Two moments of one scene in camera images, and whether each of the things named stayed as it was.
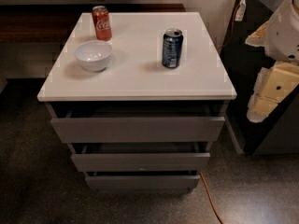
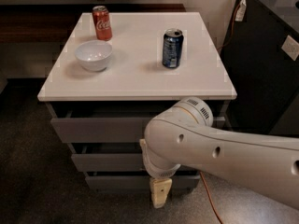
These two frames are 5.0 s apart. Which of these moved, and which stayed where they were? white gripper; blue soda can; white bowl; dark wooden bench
Moved: white gripper
Stayed: blue soda can; white bowl; dark wooden bench
